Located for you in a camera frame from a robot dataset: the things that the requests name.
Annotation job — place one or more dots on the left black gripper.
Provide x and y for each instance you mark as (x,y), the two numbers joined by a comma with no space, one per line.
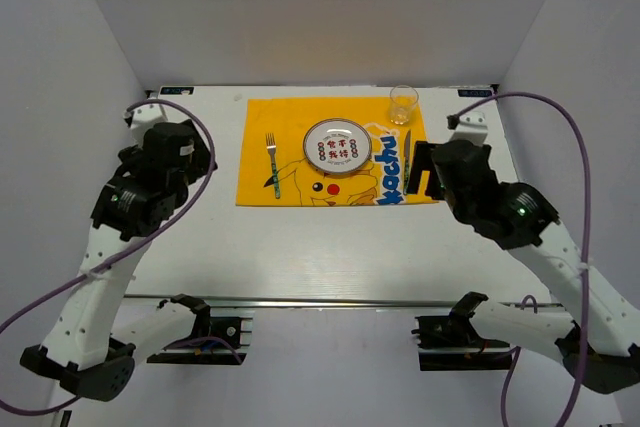
(201,160)

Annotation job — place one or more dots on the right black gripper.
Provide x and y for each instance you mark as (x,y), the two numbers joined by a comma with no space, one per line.
(422,161)

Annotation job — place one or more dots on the knife with blue handle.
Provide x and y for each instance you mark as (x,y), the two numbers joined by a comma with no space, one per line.
(407,161)

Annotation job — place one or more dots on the clear glass cup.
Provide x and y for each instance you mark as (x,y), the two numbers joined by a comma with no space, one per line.
(403,100)

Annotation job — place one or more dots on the white patterned plate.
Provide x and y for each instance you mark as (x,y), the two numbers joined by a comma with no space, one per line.
(337,146)

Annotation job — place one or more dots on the fork with blue handle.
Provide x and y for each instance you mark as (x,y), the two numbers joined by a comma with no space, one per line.
(273,181)

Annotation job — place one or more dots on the yellow pikachu cloth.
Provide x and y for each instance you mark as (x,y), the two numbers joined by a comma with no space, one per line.
(379,182)

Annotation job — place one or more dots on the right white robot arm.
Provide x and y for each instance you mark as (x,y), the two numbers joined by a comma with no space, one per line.
(597,338)

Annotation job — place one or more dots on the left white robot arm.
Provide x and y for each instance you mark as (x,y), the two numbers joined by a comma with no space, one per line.
(84,353)

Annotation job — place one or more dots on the left black corner label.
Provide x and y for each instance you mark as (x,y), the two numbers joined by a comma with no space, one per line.
(176,90)

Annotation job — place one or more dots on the black corner label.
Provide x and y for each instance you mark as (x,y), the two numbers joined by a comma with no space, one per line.
(176,90)
(475,93)

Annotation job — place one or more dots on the right black corner label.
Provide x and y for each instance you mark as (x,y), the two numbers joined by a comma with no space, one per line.
(475,93)

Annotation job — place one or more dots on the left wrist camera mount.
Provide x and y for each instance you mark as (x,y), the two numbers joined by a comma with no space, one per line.
(143,118)

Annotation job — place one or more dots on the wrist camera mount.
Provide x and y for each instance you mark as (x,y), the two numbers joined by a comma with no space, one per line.
(143,118)
(471,126)

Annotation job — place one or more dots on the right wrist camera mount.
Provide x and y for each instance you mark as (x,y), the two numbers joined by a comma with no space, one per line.
(471,126)

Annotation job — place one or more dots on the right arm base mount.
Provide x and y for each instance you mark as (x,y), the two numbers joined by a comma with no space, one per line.
(444,346)

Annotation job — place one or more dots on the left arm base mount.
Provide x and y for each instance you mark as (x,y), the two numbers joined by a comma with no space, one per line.
(225,342)

